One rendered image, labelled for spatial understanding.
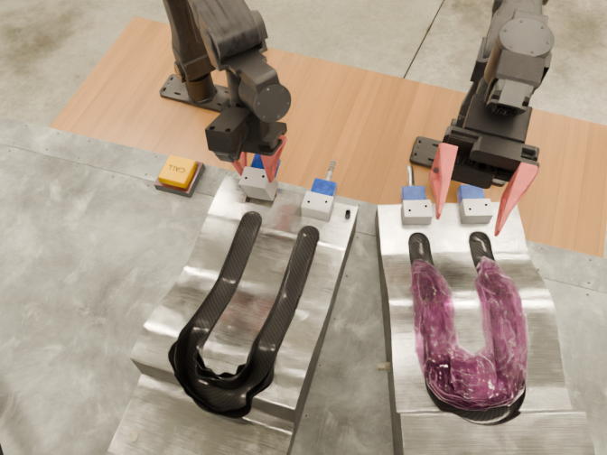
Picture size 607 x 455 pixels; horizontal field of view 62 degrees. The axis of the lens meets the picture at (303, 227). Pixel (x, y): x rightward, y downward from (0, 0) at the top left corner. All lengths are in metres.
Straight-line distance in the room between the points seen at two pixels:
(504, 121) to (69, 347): 0.80
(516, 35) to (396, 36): 2.00
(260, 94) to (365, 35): 1.90
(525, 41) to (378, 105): 0.63
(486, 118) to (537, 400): 0.45
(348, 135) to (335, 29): 1.53
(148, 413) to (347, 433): 0.32
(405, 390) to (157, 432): 0.38
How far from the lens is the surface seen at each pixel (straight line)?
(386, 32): 2.61
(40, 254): 1.12
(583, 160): 1.21
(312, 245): 0.88
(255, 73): 0.72
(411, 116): 1.18
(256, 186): 0.87
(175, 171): 1.07
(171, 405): 0.86
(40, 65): 2.81
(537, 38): 0.61
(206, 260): 0.89
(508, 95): 0.55
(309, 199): 0.89
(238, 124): 0.75
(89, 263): 1.06
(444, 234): 0.95
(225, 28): 0.75
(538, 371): 0.88
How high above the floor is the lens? 1.67
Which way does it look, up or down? 61 degrees down
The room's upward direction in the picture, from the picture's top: 5 degrees counter-clockwise
